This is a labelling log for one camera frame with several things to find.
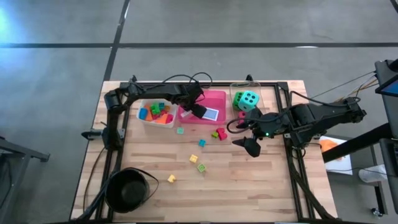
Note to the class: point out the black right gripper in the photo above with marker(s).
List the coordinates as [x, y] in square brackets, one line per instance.
[267, 124]

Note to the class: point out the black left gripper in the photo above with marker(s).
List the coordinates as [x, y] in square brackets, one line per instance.
[192, 95]

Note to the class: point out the white card deck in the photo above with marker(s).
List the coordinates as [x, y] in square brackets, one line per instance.
[186, 114]

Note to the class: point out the blue playing card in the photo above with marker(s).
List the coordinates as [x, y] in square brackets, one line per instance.
[211, 114]

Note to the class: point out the red block with round studs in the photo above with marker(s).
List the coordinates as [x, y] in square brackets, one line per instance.
[170, 118]

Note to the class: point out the small teal square block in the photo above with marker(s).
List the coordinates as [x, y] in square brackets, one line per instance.
[180, 130]

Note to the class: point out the red foam die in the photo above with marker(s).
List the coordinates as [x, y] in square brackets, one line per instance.
[242, 115]

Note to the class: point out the small blue square block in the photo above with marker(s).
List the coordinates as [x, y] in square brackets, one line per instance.
[161, 105]

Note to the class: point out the large orange sloped block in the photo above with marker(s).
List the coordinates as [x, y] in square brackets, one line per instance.
[162, 119]

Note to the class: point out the green block with round studs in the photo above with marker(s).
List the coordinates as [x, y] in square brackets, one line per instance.
[155, 109]

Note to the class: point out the orange toy block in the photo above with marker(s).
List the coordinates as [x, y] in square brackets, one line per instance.
[148, 116]

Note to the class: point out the teal foam die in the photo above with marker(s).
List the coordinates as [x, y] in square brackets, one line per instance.
[248, 101]

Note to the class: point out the green foam die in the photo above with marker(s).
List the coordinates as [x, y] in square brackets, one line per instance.
[237, 99]

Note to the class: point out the large blue toy block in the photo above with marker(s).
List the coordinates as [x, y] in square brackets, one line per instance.
[143, 114]

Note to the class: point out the yellow block with studs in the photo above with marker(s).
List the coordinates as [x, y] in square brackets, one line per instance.
[171, 178]

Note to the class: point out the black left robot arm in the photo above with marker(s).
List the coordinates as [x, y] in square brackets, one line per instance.
[155, 90]

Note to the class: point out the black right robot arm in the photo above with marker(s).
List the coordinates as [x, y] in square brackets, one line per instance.
[326, 112]

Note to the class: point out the pink plastic bin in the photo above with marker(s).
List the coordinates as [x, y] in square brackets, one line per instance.
[214, 99]

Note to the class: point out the long red toy block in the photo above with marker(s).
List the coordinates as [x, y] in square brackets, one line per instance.
[222, 134]

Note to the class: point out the blue four-stud block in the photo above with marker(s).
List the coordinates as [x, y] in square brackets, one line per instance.
[202, 143]

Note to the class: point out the white plastic bin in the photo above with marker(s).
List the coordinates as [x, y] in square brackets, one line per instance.
[155, 126]

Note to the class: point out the pale yellow square block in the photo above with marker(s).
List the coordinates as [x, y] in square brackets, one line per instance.
[193, 158]

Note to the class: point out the small pale green block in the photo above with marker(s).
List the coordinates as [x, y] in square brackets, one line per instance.
[201, 168]

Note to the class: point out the clear plastic bin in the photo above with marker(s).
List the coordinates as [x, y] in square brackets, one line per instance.
[245, 85]

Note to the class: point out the orange cloth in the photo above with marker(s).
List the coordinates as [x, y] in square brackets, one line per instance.
[328, 145]

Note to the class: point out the white paper sheet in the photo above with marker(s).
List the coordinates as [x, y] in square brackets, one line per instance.
[339, 165]

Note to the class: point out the black pumpkin-face bucket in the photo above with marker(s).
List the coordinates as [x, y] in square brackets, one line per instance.
[127, 189]

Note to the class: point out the black side-mounted clamp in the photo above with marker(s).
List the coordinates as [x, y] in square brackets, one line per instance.
[91, 134]

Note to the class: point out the black diagonal beam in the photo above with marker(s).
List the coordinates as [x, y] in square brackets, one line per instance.
[357, 143]

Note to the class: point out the white plastic bag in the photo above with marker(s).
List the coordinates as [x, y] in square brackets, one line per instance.
[371, 174]

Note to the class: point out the dark equipment cart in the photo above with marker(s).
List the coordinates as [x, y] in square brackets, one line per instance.
[388, 118]

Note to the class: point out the tablet with blue screen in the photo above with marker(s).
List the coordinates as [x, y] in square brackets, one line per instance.
[390, 88]

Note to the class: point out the grey metal stand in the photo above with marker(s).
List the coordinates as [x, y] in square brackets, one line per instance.
[18, 149]

